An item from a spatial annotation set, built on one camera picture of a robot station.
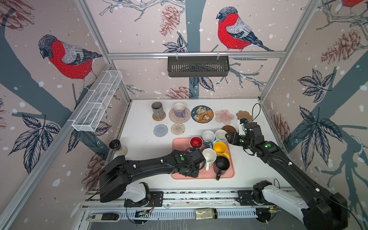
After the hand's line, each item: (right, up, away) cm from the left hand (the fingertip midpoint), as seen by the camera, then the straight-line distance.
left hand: (198, 171), depth 76 cm
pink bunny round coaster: (-12, +26, +31) cm, 42 cm away
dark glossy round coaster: (+24, +20, +25) cm, 40 cm away
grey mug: (-28, +34, +24) cm, 50 cm away
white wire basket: (-56, +30, -5) cm, 64 cm away
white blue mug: (+15, +17, +13) cm, 26 cm away
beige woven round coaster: (-13, +20, +25) cm, 35 cm away
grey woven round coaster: (-26, +19, +24) cm, 40 cm away
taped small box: (+3, -15, -10) cm, 19 cm away
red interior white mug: (0, +13, +14) cm, 19 cm away
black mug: (+14, +2, +5) cm, 15 cm away
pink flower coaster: (+23, +29, +34) cm, 50 cm away
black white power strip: (-43, -17, -11) cm, 48 cm away
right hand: (+18, +19, +5) cm, 27 cm away
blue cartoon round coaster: (+6, +31, +34) cm, 46 cm away
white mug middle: (+8, +6, +8) cm, 13 cm away
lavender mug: (-13, +35, +35) cm, 51 cm away
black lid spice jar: (-49, +13, +7) cm, 51 cm away
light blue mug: (+7, +16, +15) cm, 23 cm away
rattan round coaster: (-29, +27, +31) cm, 50 cm away
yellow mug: (+15, +10, +12) cm, 22 cm away
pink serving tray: (-8, +11, +18) cm, 22 cm away
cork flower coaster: (+40, +30, +37) cm, 62 cm away
